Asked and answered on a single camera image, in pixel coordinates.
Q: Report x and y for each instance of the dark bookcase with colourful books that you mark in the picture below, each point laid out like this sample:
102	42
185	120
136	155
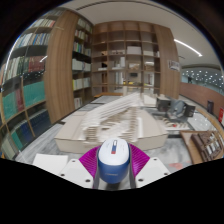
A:
23	93

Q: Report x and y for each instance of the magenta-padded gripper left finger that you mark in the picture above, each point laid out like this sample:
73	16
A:
87	161

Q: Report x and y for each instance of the pale wooden architectural model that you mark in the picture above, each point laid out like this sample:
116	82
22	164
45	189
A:
133	130

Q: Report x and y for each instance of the blue and white computer mouse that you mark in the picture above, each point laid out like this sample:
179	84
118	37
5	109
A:
113	163

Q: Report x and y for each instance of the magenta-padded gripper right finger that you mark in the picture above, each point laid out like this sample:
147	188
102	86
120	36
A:
140	161

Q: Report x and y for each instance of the white hanging sign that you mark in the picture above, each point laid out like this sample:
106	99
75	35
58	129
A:
174	65

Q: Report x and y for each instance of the long ceiling light strip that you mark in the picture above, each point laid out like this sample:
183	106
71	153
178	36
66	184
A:
188	47

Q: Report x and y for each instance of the black computer monitor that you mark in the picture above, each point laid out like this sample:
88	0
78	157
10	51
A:
163	104
190	110

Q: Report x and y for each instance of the group of small ceiling lights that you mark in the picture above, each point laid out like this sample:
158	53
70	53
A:
201	77

